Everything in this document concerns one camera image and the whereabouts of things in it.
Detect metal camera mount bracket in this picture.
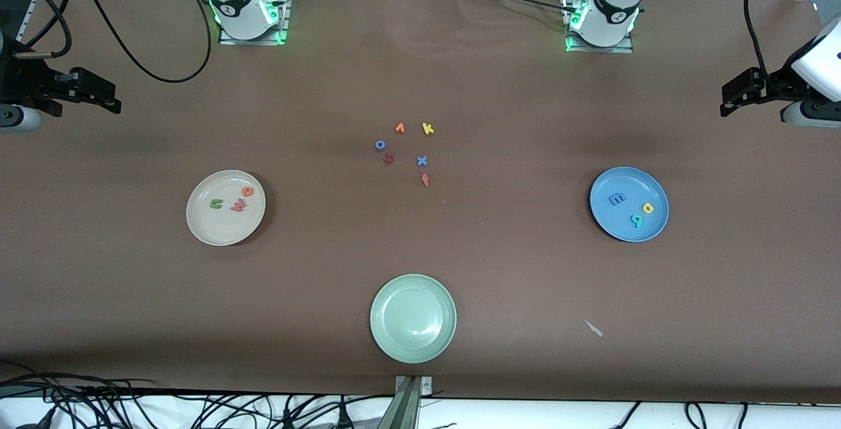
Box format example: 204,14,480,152
378,375,434,429

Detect beige brown plate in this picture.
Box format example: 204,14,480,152
186,169,267,246

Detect black cable bundle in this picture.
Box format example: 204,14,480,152
0,360,395,429

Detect black floor cables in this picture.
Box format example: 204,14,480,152
608,401,750,429

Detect brown table cover sheet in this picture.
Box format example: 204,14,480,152
0,0,841,405

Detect blue plate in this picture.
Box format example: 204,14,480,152
589,166,670,243

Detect pale green plate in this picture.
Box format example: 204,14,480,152
369,274,457,364

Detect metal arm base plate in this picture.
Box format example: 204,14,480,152
565,0,635,54
219,0,290,46

